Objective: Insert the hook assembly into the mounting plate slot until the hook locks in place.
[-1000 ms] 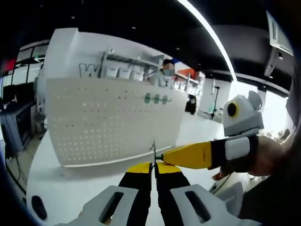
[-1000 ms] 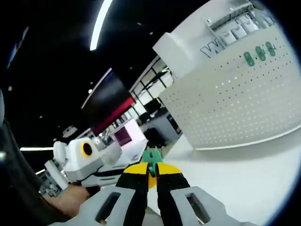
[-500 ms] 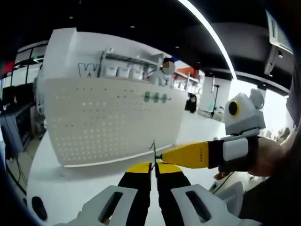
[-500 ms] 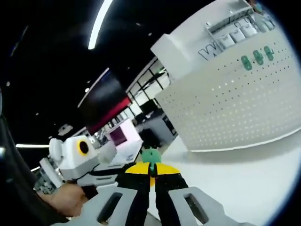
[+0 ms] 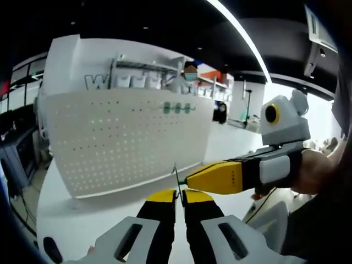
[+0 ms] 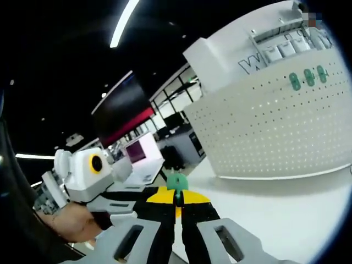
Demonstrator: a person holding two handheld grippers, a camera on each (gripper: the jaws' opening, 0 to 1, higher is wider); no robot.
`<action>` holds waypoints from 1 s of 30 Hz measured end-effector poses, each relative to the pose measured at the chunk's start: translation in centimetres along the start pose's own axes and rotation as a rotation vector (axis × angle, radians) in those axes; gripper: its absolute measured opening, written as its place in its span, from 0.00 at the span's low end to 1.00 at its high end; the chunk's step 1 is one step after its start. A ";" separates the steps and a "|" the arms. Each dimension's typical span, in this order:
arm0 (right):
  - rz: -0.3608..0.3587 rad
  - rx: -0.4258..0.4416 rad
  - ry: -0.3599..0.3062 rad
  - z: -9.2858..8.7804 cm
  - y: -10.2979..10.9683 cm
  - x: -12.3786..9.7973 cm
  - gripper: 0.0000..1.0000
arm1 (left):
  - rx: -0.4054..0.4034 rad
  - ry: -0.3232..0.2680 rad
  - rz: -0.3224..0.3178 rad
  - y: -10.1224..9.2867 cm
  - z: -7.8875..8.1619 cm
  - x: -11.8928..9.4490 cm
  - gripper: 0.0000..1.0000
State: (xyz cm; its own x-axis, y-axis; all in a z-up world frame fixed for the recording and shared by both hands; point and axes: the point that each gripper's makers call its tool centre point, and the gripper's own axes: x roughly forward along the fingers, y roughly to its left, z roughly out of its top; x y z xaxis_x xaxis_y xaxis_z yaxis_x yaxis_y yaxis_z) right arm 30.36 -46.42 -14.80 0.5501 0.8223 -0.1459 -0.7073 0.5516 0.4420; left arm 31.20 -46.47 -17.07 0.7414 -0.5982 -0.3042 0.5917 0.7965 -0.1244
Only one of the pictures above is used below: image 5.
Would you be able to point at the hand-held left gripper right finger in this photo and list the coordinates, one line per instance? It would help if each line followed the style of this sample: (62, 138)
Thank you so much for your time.
(203, 233)

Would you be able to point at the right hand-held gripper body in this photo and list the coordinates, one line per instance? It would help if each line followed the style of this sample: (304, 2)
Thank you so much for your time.
(288, 129)

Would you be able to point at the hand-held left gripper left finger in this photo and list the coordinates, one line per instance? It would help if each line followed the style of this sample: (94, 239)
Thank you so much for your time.
(156, 233)

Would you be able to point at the white perforated mounting plate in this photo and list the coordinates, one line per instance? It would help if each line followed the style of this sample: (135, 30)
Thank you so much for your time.
(123, 143)

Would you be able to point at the person's right hand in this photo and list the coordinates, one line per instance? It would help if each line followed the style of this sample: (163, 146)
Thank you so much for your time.
(319, 173)

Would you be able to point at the person's left hand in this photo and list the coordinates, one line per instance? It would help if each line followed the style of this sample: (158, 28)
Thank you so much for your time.
(91, 248)

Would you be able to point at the black electric scooter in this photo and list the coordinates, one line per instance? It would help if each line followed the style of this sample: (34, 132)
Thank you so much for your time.
(246, 104)

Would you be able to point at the orange panel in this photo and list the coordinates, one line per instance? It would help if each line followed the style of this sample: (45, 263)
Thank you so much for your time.
(211, 74)

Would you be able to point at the long ceiling light strip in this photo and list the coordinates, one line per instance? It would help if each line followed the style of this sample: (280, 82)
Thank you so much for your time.
(239, 41)

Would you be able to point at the person's black shirt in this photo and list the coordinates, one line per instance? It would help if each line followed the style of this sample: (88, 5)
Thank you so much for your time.
(324, 225)

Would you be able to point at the black computer mouse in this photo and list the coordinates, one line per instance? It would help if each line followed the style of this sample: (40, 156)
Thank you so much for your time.
(52, 248)

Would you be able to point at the ceiling air conditioner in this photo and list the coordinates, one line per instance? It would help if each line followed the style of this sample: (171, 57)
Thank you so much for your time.
(319, 27)

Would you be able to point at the dark equipment cabinet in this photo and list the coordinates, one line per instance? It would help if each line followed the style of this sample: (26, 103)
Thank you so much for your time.
(16, 154)

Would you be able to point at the metal wall shelf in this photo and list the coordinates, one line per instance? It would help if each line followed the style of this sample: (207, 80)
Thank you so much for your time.
(143, 66)

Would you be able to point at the white display wall unit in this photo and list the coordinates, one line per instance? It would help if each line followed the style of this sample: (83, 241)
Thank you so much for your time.
(82, 60)

